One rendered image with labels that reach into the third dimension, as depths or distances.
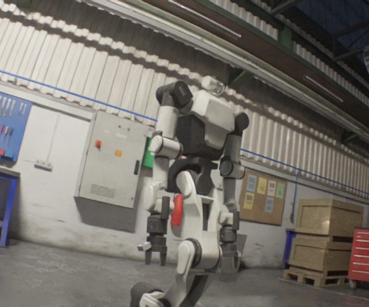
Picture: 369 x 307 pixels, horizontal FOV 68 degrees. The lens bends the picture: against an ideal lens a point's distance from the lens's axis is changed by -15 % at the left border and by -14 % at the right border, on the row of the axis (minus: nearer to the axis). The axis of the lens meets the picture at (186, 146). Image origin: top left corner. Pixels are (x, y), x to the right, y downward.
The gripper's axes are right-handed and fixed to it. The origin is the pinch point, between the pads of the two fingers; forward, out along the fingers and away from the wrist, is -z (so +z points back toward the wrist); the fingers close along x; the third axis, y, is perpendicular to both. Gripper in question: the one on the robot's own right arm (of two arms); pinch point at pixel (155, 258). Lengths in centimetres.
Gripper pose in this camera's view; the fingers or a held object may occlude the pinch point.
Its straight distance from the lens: 133.8
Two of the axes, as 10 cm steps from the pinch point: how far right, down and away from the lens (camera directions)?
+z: 0.4, -9.3, 3.7
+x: 6.5, -2.6, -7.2
